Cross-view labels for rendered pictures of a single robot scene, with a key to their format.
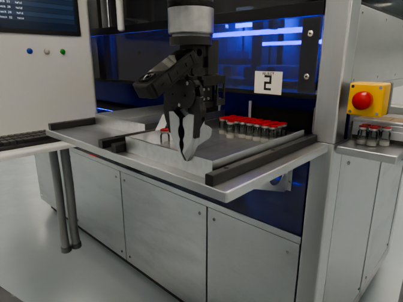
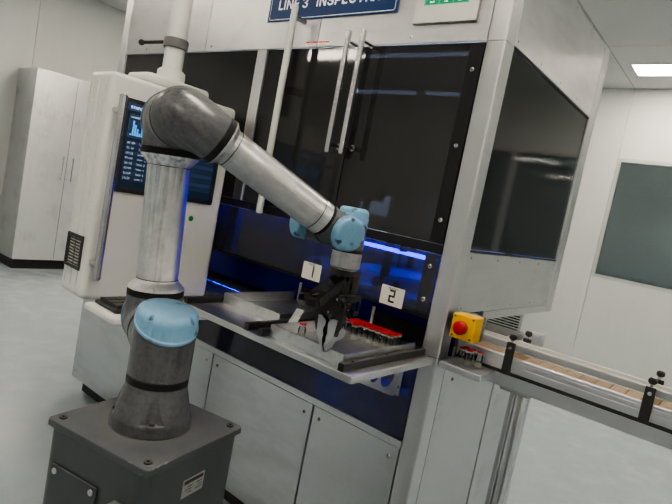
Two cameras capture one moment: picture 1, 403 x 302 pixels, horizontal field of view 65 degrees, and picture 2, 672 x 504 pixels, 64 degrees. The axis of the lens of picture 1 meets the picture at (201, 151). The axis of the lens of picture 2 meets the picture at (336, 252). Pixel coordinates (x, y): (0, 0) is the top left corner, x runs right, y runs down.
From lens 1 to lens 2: 0.80 m
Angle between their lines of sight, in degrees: 12
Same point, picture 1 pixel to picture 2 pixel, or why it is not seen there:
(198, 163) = (333, 354)
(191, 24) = (347, 264)
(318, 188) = (421, 396)
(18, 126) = not seen: hidden behind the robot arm
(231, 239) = (333, 441)
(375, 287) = not seen: outside the picture
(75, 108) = (186, 277)
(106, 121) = (237, 303)
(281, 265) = (379, 470)
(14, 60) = not seen: hidden behind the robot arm
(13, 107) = (132, 268)
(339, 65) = (448, 296)
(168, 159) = (308, 348)
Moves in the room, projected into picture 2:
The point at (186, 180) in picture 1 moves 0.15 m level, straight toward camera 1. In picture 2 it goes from (323, 365) to (329, 387)
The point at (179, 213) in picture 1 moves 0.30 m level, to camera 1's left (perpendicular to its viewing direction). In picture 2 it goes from (280, 410) to (197, 397)
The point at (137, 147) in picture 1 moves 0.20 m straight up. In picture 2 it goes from (280, 335) to (294, 262)
